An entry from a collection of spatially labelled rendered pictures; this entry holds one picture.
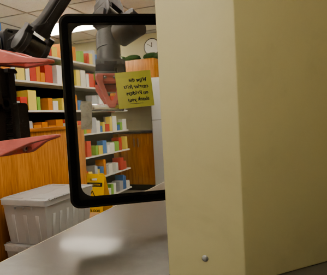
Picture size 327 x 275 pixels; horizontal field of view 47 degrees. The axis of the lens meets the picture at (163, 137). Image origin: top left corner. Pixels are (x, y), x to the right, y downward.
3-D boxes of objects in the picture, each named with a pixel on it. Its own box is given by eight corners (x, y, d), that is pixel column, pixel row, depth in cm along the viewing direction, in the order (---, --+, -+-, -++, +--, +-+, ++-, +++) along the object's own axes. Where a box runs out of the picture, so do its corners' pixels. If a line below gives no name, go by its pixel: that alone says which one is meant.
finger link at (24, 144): (36, 96, 45) (-22, 103, 49) (41, 155, 46) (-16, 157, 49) (70, 98, 52) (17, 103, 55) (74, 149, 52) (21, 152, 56)
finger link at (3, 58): (31, 39, 45) (-26, 49, 49) (36, 98, 45) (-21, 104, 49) (66, 47, 51) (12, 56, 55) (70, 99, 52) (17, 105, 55)
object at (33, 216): (96, 223, 308) (94, 184, 307) (49, 248, 252) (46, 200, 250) (54, 220, 324) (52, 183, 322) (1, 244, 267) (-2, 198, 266)
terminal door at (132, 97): (212, 196, 83) (203, 13, 81) (70, 209, 77) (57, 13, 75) (210, 195, 84) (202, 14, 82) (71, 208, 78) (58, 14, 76)
